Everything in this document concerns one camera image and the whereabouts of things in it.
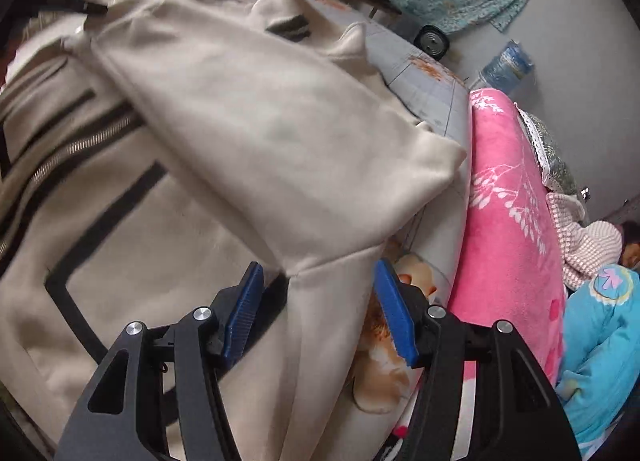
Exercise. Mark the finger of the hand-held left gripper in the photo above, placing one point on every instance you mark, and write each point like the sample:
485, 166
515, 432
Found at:
70, 2

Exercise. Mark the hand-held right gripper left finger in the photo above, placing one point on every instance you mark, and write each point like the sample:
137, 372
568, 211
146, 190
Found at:
245, 311

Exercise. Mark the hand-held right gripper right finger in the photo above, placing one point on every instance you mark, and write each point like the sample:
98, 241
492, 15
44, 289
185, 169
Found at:
395, 311

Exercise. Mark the beige zip jacket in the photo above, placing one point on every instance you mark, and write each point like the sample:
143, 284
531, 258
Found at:
225, 141

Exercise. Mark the pink flower blanket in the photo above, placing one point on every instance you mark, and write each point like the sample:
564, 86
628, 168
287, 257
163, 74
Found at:
505, 241

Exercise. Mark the pink checked quilt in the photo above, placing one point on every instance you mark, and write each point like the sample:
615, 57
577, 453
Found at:
590, 251

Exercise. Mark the floral checked bed sheet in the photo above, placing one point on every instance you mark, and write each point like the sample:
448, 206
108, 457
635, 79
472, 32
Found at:
430, 106

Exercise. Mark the lace-trimmed pillow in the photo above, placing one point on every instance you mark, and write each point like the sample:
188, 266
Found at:
555, 156

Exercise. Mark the blue water bottle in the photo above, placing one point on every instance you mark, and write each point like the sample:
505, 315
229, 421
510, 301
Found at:
510, 66

